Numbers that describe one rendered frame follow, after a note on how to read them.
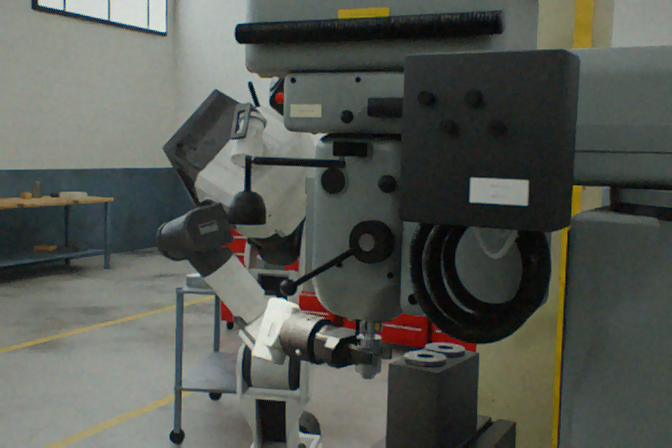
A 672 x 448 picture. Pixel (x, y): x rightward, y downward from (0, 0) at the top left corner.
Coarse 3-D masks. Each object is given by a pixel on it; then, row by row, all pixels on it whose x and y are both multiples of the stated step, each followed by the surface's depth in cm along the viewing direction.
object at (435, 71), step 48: (432, 96) 101; (480, 96) 98; (528, 96) 96; (576, 96) 100; (432, 144) 102; (480, 144) 99; (528, 144) 97; (432, 192) 103; (480, 192) 100; (528, 192) 97
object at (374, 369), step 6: (366, 348) 147; (372, 348) 147; (378, 348) 148; (378, 354) 148; (378, 360) 148; (360, 366) 148; (366, 366) 147; (372, 366) 147; (378, 366) 148; (360, 372) 148; (366, 372) 147; (372, 372) 148; (378, 372) 148
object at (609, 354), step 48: (624, 192) 117; (576, 240) 115; (624, 240) 112; (576, 288) 115; (624, 288) 113; (576, 336) 116; (624, 336) 111; (576, 384) 116; (624, 384) 111; (576, 432) 116; (624, 432) 112
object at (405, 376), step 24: (408, 360) 178; (432, 360) 177; (456, 360) 183; (408, 384) 176; (432, 384) 173; (456, 384) 181; (408, 408) 177; (432, 408) 174; (456, 408) 181; (408, 432) 177; (432, 432) 174; (456, 432) 182
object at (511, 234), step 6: (474, 228) 112; (480, 228) 112; (480, 234) 111; (498, 234) 108; (504, 234) 107; (510, 234) 108; (516, 234) 108; (480, 240) 111; (510, 240) 109; (486, 246) 111; (504, 246) 110; (510, 246) 109; (486, 252) 111; (492, 252) 111; (498, 252) 110; (504, 252) 110; (498, 258) 111
